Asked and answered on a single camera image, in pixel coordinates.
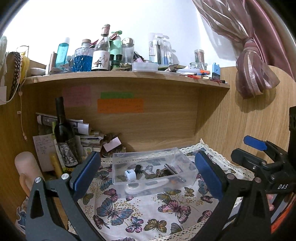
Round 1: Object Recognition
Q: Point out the white plug charger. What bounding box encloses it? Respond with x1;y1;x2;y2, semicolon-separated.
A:
124;170;137;182

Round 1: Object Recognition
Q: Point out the green sticky note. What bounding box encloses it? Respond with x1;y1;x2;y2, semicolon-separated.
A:
100;92;134;99

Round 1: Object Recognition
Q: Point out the white handwritten note paper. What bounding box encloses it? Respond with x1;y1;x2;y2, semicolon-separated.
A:
33;134;56;172

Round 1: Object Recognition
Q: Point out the orange sticky note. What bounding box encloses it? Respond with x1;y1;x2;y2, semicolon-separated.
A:
97;98;144;113

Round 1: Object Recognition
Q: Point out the beige hanging cord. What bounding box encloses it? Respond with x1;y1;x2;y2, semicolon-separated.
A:
17;91;28;141

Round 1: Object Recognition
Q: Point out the pile of papers and booklets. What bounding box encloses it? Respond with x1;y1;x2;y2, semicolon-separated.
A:
36;112;104;158

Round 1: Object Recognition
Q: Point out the mint green pump bottle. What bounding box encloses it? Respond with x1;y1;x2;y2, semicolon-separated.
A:
109;30;123;61

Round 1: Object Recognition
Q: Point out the dark green small bottle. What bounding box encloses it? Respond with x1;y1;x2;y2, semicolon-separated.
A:
110;54;123;69

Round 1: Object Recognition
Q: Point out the pale bottle with silver cap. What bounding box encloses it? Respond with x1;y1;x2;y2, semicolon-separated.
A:
121;37;135;64

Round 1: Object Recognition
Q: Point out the person's right hand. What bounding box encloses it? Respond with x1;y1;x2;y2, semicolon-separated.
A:
266;194;277;212

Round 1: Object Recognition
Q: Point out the pink sticky note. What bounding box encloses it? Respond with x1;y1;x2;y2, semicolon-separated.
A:
62;86;92;107

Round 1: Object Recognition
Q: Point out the pink tied curtain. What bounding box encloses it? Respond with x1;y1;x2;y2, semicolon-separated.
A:
192;0;296;100

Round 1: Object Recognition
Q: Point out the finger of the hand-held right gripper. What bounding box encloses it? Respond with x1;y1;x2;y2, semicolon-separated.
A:
243;136;281;160
231;148;273;173

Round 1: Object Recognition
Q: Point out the clear bottle with illustrated label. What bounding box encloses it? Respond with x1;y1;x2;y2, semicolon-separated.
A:
91;24;111;71

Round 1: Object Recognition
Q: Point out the clear rectangular plastic case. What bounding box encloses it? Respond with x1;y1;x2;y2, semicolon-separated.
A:
132;62;159;72

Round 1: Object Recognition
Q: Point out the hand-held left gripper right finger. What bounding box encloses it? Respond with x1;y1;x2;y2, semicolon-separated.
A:
195;151;271;241

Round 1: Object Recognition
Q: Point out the pale pink cylindrical object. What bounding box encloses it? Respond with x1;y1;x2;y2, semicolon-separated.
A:
14;151;44;197

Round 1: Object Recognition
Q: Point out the small black clip microphone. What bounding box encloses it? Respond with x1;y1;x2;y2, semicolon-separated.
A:
129;164;142;175

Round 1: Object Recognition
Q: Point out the yellow tube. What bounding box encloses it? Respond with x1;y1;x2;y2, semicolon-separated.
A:
51;154;63;177

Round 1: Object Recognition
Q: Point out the yellow headband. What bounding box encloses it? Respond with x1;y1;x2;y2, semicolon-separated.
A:
22;54;30;79

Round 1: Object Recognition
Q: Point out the small pale pink card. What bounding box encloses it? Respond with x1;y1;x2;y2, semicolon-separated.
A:
103;137;122;152

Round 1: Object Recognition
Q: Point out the clear plastic box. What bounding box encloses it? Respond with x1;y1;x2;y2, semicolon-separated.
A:
112;146;199;198

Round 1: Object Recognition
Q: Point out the blue block sharpener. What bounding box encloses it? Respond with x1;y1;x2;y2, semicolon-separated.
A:
211;62;221;80

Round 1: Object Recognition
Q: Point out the black lace headband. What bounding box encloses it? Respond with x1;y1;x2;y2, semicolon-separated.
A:
8;51;23;102

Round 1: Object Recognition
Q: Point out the dark wine bottle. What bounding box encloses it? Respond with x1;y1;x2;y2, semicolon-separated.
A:
54;97;80;168

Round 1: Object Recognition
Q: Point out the wooden shelf board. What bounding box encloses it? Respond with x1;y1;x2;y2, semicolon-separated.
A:
23;70;230;90

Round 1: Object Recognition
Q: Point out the clear tube of copper sticks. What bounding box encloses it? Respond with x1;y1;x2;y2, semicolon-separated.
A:
194;49;205;69

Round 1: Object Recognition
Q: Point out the butterfly print cloth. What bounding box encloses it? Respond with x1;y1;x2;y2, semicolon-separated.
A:
15;138;257;241

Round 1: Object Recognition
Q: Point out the brush blister pack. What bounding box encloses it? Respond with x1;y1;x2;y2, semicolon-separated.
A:
149;33;163;63
163;39;174;65

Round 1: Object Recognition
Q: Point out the small brown cylinder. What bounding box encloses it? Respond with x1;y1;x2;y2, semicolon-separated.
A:
47;53;57;75

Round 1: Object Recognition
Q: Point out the tall light blue bottle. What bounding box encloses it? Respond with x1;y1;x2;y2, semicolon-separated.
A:
55;37;70;67

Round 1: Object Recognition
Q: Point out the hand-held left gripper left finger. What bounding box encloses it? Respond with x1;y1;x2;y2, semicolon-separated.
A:
25;151;102;241

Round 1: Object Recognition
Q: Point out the white handheld magnifier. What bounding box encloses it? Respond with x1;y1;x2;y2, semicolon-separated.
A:
125;177;173;195

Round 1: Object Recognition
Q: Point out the faceted glass bottle blue liquid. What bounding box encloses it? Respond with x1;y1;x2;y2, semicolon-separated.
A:
73;39;94;72

